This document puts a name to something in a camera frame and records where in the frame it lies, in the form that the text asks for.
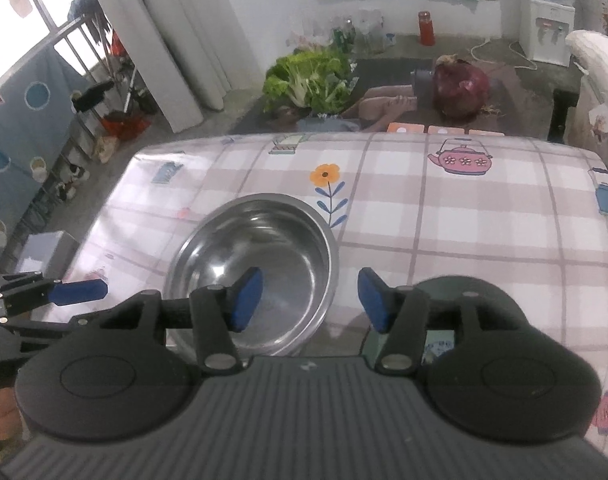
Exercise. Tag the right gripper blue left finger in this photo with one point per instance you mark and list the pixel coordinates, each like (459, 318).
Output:
(216, 312)

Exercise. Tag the green leafy cabbage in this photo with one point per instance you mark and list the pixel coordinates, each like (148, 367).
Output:
(320, 79)

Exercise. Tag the green bottle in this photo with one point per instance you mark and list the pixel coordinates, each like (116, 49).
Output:
(340, 41)

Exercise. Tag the red jar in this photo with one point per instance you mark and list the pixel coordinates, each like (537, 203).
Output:
(427, 37)

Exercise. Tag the plaid teapot tablecloth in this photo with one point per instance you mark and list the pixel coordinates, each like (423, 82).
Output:
(528, 216)

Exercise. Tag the white curtain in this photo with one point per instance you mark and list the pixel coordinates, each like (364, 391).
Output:
(190, 53)

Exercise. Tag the green ceramic bowl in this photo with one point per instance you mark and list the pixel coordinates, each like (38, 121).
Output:
(444, 321)

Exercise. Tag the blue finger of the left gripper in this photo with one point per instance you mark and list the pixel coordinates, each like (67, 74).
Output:
(25, 292)

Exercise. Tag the large steel bowl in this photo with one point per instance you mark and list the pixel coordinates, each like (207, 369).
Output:
(289, 242)

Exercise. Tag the person's hand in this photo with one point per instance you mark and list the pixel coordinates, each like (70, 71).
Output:
(10, 418)

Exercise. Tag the blue hanging blanket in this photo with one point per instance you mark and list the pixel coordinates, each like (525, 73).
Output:
(36, 121)

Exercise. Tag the grey cardboard box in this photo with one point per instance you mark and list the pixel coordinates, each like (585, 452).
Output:
(50, 253)

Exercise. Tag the white water dispenser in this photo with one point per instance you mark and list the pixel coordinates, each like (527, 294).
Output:
(544, 26)

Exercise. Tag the dark red round vegetable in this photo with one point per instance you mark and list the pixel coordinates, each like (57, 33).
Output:
(460, 89)

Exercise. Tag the white plastic bags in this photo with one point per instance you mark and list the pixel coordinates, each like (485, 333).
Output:
(365, 28)

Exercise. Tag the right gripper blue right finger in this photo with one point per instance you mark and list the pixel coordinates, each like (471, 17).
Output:
(402, 314)

